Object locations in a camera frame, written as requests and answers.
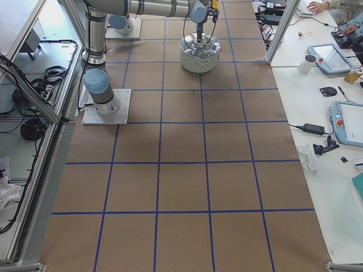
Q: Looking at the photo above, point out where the black power adapter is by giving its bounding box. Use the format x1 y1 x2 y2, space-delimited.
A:
303 123 325 135

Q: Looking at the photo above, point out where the black round case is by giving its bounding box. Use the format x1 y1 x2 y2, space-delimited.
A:
319 87 337 97

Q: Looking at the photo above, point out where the yellow drink can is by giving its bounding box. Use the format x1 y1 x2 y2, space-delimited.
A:
344 67 363 84

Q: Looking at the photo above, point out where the teach pendant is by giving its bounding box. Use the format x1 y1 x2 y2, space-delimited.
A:
331 101 362 147
307 44 354 74

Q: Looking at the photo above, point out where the near teach pendant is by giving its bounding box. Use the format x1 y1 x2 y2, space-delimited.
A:
331 101 362 147

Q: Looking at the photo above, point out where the person's hand on keyboard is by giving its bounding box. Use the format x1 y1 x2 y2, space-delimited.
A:
307 1 330 14

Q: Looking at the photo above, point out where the black cable coil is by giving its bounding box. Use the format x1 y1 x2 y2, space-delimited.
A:
20 117 48 142

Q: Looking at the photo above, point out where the yellow corn cob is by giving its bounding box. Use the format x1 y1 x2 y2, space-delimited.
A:
212 0 220 9

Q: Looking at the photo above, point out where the glass pot lid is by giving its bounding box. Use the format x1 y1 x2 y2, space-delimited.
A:
180 32 221 58

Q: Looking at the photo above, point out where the white mug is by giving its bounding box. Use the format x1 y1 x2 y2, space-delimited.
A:
297 54 317 74

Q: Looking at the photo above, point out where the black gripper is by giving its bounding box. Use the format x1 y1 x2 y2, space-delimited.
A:
196 7 220 44

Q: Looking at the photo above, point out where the mint green electric pot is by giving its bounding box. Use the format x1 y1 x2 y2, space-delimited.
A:
180 32 221 74

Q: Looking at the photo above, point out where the far teach pendant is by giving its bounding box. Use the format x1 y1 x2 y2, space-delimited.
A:
307 44 354 74

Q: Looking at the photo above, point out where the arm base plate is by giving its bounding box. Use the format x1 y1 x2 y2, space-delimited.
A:
82 89 132 125
105 15 142 40

